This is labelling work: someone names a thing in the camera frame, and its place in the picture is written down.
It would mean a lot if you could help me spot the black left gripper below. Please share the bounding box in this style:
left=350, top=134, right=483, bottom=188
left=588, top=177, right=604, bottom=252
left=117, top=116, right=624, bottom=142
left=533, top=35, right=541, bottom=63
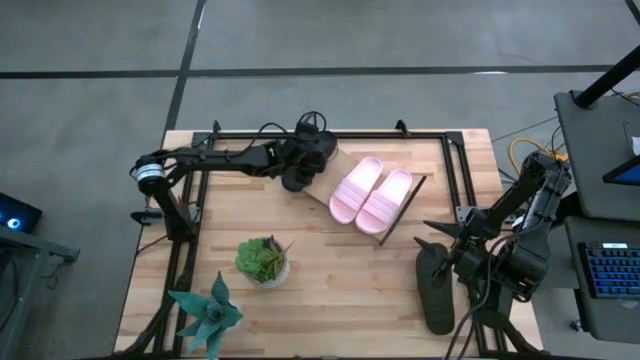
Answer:
left=279, top=122, right=329, bottom=184

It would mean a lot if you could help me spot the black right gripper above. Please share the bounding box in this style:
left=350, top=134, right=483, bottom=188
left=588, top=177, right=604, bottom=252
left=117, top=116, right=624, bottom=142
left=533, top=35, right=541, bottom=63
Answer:
left=414, top=209, right=501, bottom=286

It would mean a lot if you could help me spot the black slide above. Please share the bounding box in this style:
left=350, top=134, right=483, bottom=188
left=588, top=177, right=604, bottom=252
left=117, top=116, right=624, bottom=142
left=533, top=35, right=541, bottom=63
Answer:
left=415, top=241, right=456, bottom=336
left=281, top=129, right=339, bottom=194

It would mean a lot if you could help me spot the pink slide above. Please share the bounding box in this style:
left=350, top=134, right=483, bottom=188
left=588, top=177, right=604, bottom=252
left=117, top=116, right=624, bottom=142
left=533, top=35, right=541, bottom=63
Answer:
left=355, top=168, right=414, bottom=236
left=328, top=156, right=385, bottom=226

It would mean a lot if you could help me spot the green succulent in patterned pot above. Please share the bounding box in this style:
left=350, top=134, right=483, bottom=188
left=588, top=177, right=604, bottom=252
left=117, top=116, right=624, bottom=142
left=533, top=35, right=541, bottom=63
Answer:
left=235, top=236, right=295, bottom=289

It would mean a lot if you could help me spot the backlit keyboard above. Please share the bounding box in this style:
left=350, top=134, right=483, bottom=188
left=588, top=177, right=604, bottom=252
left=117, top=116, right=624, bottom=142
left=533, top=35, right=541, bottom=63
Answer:
left=577, top=241, right=640, bottom=300

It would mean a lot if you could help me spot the grey cart top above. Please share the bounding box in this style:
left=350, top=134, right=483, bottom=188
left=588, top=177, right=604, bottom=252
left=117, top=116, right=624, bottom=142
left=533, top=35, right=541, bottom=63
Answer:
left=553, top=89, right=640, bottom=224

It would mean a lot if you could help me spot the teal artificial plant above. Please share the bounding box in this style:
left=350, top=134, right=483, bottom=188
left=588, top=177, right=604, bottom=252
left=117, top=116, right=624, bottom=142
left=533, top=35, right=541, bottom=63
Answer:
left=168, top=271, right=245, bottom=360

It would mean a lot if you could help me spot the grey keyboard desk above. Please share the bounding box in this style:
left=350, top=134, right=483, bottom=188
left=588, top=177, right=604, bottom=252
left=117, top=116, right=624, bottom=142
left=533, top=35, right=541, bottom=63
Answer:
left=564, top=217, right=640, bottom=346

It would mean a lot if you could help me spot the laptop screen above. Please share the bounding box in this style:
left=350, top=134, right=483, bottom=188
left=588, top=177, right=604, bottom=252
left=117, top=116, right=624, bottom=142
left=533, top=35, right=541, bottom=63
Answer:
left=602, top=155, right=640, bottom=187

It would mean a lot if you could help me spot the black pole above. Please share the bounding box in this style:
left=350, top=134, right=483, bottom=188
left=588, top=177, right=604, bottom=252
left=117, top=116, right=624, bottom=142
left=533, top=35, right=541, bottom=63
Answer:
left=573, top=45, right=640, bottom=109

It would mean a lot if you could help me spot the grey side table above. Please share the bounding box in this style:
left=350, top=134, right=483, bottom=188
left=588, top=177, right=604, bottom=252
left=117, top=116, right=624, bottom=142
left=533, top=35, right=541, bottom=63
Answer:
left=0, top=224, right=81, bottom=360

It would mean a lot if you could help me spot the computer with glowing fan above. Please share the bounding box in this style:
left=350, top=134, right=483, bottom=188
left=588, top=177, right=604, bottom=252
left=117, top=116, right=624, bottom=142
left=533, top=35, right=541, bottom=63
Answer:
left=0, top=192, right=44, bottom=235

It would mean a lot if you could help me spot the wooden shelf with metal frame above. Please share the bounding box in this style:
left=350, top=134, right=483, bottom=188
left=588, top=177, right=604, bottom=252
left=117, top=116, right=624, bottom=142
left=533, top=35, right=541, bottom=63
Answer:
left=303, top=130, right=429, bottom=247

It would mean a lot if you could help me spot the black metal table frame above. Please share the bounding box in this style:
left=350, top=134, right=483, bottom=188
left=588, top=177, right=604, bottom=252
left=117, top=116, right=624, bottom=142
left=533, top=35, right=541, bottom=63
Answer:
left=114, top=119, right=546, bottom=360

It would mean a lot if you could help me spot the yellow cable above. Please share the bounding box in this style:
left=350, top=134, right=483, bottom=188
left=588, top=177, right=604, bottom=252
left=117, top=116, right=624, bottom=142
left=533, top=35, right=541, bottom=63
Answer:
left=508, top=137, right=570, bottom=174

